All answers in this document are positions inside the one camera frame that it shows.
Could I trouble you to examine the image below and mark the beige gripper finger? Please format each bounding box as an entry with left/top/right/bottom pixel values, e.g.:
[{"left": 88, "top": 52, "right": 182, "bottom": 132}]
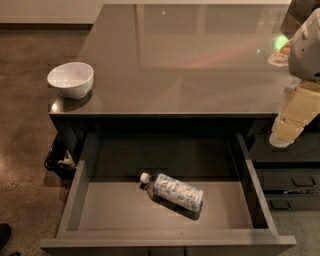
[
  {"left": 268, "top": 41, "right": 291, "bottom": 67},
  {"left": 269, "top": 81, "right": 320, "bottom": 148}
]

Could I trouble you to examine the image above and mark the clear blue-labelled plastic bottle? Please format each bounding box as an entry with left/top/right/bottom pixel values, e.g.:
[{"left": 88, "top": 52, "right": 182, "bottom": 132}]
[{"left": 140, "top": 173, "right": 203, "bottom": 212}]

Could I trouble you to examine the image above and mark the black waste bin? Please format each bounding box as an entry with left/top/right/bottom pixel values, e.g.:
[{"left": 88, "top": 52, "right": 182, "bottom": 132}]
[{"left": 44, "top": 135, "right": 76, "bottom": 178}]

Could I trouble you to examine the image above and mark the black shoe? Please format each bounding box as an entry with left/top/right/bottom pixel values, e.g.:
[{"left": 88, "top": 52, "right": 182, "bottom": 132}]
[{"left": 0, "top": 223, "right": 11, "bottom": 250}]

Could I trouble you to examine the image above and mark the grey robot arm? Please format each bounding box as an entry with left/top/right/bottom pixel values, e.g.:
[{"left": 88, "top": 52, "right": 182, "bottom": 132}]
[{"left": 269, "top": 8, "right": 320, "bottom": 148}]

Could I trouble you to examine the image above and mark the grey kitchen counter cabinet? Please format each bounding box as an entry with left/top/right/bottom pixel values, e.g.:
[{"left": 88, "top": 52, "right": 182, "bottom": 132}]
[{"left": 48, "top": 3, "right": 320, "bottom": 161}]

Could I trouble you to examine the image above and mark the white ceramic bowl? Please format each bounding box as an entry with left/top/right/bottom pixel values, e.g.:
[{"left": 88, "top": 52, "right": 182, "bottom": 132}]
[{"left": 47, "top": 62, "right": 94, "bottom": 99}]

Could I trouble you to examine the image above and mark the open grey top drawer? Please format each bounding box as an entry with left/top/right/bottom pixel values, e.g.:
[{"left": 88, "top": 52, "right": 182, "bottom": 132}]
[{"left": 40, "top": 132, "right": 296, "bottom": 256}]

